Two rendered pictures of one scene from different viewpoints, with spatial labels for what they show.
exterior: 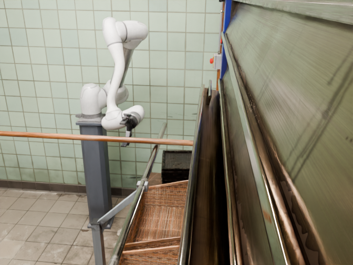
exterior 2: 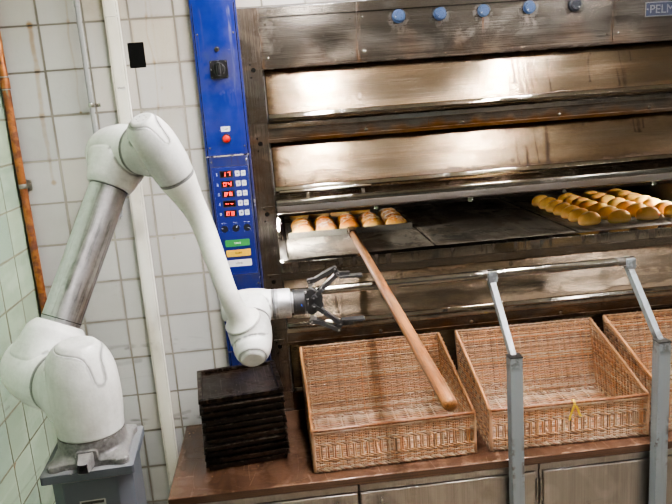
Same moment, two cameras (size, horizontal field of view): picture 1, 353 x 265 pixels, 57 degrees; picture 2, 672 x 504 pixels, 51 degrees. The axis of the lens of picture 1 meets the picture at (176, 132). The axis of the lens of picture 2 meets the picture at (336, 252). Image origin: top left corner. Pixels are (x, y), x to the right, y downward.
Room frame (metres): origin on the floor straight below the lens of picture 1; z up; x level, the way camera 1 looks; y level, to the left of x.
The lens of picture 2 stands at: (2.10, 2.30, 1.79)
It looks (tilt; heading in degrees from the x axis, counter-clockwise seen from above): 13 degrees down; 260
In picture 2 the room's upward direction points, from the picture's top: 4 degrees counter-clockwise
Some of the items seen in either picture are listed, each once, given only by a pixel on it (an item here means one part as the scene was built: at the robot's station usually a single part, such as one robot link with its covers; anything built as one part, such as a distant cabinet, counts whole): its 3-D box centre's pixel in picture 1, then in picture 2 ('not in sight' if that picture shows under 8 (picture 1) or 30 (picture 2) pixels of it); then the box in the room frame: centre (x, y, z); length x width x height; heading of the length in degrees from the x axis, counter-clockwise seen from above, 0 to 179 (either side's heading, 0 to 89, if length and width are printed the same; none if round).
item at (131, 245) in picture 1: (174, 216); (382, 396); (1.57, 0.01, 0.72); 0.56 x 0.49 x 0.28; 175
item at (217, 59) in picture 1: (218, 61); not in sight; (2.46, -0.30, 1.46); 0.10 x 0.07 x 0.10; 175
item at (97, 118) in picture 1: (89, 114); (91, 443); (2.43, 0.69, 1.03); 0.22 x 0.18 x 0.06; 88
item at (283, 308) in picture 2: (132, 120); (283, 303); (1.92, 0.27, 1.19); 0.09 x 0.06 x 0.09; 84
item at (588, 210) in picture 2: not in sight; (604, 204); (0.35, -0.59, 1.21); 0.61 x 0.48 x 0.06; 85
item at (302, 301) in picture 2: (130, 124); (307, 301); (1.84, 0.28, 1.19); 0.09 x 0.07 x 0.08; 174
